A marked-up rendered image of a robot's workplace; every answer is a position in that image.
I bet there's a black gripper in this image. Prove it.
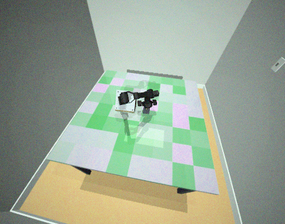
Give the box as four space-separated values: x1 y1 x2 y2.
137 99 157 107

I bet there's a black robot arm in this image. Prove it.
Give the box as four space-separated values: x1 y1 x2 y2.
118 89 159 108

